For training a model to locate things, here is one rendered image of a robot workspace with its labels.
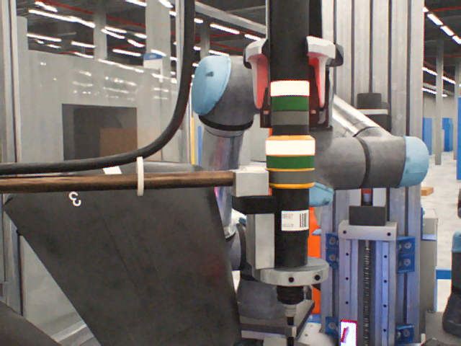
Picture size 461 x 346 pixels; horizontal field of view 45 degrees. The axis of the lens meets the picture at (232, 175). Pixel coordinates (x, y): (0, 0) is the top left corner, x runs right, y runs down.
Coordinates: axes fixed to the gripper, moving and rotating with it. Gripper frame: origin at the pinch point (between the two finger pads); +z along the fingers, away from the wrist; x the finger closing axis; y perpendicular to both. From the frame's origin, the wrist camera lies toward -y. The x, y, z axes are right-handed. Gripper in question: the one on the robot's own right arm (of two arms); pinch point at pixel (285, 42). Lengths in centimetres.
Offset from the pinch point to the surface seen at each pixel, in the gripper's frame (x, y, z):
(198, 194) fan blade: 10.5, 14.2, -9.9
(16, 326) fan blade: 12.6, 18.0, 22.0
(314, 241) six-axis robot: 13, 93, -394
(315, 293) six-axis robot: 12, 133, -388
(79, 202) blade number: 20.6, 14.3, -2.3
